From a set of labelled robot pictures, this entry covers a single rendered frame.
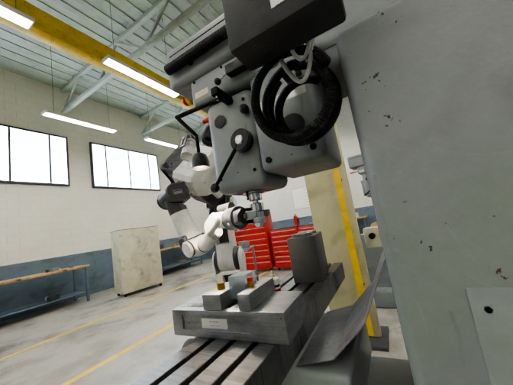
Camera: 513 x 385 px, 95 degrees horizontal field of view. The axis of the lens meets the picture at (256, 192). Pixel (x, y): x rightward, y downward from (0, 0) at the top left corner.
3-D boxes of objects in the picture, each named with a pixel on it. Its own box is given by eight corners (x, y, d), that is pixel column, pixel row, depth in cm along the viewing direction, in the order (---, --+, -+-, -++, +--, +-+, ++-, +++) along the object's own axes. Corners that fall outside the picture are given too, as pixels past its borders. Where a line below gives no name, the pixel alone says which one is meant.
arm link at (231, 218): (236, 203, 80) (218, 208, 89) (240, 231, 79) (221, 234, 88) (263, 201, 88) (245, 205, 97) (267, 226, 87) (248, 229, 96)
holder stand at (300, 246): (294, 283, 99) (285, 236, 102) (304, 270, 119) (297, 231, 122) (323, 282, 95) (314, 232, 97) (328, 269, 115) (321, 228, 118)
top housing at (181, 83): (167, 92, 87) (162, 52, 89) (214, 114, 110) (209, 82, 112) (284, 21, 65) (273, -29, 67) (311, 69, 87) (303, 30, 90)
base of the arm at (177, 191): (166, 216, 123) (152, 199, 121) (185, 202, 131) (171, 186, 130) (177, 208, 112) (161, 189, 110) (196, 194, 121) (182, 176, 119)
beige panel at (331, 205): (325, 345, 218) (282, 113, 248) (334, 325, 252) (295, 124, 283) (388, 351, 193) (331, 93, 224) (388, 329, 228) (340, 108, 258)
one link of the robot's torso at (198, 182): (179, 208, 150) (144, 170, 123) (208, 169, 166) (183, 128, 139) (214, 221, 136) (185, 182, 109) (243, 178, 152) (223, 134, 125)
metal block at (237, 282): (230, 299, 64) (227, 276, 65) (242, 292, 69) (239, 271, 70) (246, 299, 61) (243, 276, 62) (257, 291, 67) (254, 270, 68)
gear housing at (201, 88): (191, 108, 82) (188, 81, 83) (232, 127, 103) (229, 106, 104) (278, 63, 66) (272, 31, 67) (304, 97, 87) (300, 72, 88)
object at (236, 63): (213, 84, 73) (211, 72, 74) (221, 89, 77) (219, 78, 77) (246, 66, 67) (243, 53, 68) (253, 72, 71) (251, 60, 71)
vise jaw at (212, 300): (203, 310, 62) (201, 294, 63) (233, 291, 76) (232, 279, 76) (221, 310, 60) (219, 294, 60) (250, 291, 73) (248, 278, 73)
